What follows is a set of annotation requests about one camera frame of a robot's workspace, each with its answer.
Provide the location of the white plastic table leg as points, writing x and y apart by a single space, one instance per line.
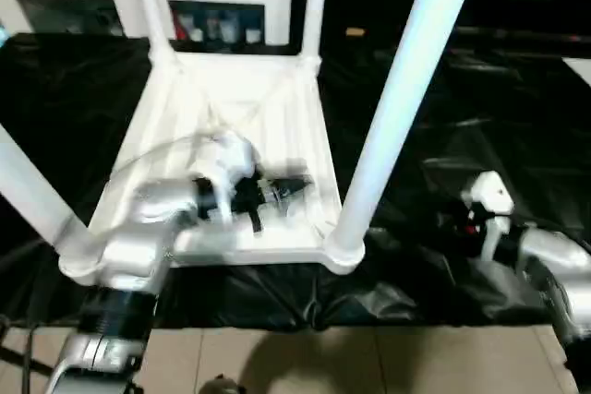
406 89
37 200
150 6
316 6

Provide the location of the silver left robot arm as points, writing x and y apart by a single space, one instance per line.
138 246

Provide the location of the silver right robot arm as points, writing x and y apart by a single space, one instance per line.
554 274

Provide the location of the black plastic mat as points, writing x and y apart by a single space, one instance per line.
480 136

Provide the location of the white jar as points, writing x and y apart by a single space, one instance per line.
252 36

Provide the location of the small tan label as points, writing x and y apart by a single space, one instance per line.
355 32

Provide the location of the black robot left foot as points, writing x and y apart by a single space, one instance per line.
220 387

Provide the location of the red bottle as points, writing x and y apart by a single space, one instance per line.
181 29

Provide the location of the white flat sheet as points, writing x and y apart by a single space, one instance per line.
580 71

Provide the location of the black folding stand legs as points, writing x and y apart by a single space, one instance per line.
17 355

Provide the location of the light blue translucent pole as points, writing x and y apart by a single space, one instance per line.
4 36

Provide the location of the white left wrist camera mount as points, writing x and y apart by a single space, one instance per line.
226 159

